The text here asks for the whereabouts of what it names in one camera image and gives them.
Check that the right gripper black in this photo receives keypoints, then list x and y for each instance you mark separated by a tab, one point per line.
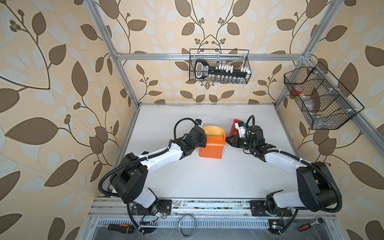
234	140

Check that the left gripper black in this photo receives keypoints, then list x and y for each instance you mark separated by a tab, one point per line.
204	137

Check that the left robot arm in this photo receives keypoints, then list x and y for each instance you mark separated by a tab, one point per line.
127	181

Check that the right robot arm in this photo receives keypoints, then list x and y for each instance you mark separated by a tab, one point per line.
316	188

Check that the red tape dispenser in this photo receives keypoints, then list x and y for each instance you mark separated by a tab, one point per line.
236	124

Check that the black socket tool set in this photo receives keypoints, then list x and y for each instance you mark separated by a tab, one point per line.
202	70

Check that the red capped item in basket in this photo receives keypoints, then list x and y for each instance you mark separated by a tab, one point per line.
297	90

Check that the orange black screwdriver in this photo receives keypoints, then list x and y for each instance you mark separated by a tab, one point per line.
124	229

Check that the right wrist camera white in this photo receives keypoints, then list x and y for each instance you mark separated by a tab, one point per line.
243	131

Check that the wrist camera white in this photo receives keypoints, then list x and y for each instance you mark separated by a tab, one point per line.
199	122
243	131

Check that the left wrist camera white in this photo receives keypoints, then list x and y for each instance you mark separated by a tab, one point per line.
199	122

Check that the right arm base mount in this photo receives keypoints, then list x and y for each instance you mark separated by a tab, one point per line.
261	208

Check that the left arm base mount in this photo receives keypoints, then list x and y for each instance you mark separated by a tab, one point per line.
159	208

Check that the black wire basket back wall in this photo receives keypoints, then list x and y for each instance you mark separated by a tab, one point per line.
235	57

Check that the black wire basket wall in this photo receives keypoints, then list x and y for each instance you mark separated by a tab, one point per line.
326	103
235	57

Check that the black wire basket right wall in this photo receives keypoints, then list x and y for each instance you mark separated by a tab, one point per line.
326	103

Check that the aluminium front rail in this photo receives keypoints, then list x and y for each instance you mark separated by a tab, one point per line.
200	207

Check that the red handled ratchet wrench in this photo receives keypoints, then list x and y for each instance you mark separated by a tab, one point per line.
305	227

